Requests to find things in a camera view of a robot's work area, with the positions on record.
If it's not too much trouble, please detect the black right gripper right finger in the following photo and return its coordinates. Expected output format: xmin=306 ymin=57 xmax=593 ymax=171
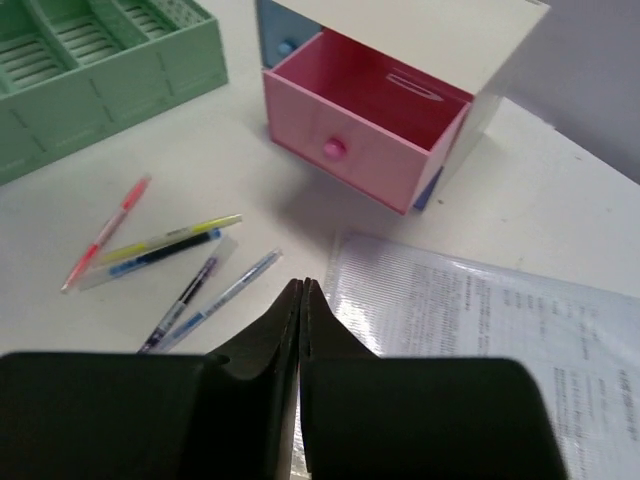
xmin=299 ymin=279 xmax=568 ymax=479

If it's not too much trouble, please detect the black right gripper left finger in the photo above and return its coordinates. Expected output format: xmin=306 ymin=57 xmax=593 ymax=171
xmin=1 ymin=279 xmax=303 ymax=479

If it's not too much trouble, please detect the light blue pen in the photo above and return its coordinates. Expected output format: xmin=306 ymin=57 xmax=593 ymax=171
xmin=155 ymin=248 xmax=282 ymax=352

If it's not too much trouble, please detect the purple gel pen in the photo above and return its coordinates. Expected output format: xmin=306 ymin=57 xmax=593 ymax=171
xmin=137 ymin=235 xmax=237 ymax=354

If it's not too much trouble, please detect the dark blue pen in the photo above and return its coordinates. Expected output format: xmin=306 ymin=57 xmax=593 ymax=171
xmin=77 ymin=229 xmax=222 ymax=291

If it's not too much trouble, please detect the purple-blue wide drawer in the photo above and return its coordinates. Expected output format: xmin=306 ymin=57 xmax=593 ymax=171
xmin=413 ymin=167 xmax=444 ymax=211

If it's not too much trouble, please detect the pink drawer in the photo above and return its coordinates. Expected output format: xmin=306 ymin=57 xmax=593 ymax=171
xmin=263 ymin=29 xmax=473 ymax=214

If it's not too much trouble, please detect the light blue drawer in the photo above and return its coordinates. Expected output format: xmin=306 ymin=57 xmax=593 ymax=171
xmin=255 ymin=0 xmax=322 ymax=69

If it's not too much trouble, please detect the yellow highlighter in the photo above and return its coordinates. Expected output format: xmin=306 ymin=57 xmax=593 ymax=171
xmin=94 ymin=214 xmax=242 ymax=266

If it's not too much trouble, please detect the clear document folder with papers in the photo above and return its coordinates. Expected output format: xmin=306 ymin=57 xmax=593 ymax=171
xmin=289 ymin=228 xmax=640 ymax=480

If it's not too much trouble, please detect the pink highlighter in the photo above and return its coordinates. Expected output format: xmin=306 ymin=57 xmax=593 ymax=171
xmin=60 ymin=175 xmax=151 ymax=293

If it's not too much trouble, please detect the green file organizer rack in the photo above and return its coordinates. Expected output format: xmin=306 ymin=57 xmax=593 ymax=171
xmin=1 ymin=0 xmax=228 ymax=184

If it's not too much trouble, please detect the cream drawer cabinet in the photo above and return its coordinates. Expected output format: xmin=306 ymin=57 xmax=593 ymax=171
xmin=274 ymin=1 xmax=549 ymax=206

